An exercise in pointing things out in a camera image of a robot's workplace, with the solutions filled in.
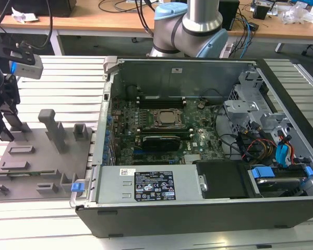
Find large black box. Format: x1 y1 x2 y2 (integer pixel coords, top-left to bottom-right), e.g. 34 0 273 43
0 0 76 18

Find hard disk in blue carrier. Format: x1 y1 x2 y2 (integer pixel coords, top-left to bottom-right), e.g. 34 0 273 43
247 165 313 198

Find clear plastic bags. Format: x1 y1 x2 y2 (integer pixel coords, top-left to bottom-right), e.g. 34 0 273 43
279 2 313 26

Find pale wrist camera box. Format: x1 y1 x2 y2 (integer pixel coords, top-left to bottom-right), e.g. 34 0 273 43
9 54 44 79

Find silver finned heatsink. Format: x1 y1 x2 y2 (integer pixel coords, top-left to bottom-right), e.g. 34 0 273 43
184 155 201 165

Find black plastic shroud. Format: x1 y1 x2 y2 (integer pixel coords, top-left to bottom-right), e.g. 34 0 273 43
195 160 254 200

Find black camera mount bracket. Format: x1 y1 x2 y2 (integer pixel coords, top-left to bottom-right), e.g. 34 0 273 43
0 40 35 66

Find thin black cable loop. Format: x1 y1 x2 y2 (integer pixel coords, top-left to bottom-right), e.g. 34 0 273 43
198 87 225 100

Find white power strip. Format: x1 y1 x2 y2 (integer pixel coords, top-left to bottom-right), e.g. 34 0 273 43
220 43 234 58

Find blue flat wire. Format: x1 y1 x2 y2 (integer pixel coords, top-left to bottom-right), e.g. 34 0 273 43
275 131 293 167

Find wooden desk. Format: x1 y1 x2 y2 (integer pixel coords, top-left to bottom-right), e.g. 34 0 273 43
0 0 313 56

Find black open PC case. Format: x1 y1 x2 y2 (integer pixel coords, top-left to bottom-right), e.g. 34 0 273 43
69 56 313 239

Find crumpled white paper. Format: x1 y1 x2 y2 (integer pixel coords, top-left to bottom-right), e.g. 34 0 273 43
11 7 40 23

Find silver power supply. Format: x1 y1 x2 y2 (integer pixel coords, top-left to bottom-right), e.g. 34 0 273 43
95 164 207 205

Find metal socket cover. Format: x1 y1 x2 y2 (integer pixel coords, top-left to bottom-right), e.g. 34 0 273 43
149 107 188 128

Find grey parts rack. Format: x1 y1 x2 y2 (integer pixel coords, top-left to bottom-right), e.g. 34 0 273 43
0 108 94 203

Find silver drive cage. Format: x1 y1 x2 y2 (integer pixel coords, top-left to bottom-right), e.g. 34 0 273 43
223 69 313 170

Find CPU with metal top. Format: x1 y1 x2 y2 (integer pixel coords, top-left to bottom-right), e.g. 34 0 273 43
158 110 182 124

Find black power cable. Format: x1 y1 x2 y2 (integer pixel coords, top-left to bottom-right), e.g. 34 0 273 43
215 106 251 160

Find green motherboard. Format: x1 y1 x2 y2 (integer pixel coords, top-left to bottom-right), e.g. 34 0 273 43
111 97 225 166

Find small black case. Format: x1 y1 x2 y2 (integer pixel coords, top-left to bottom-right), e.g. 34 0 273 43
252 5 272 19

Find tall black box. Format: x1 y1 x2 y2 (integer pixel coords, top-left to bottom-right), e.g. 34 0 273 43
219 0 241 31

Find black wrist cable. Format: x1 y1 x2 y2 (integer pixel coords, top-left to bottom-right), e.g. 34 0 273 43
27 0 54 49

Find red yellow wire bundle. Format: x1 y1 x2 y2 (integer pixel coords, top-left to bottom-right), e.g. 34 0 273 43
247 139 275 160

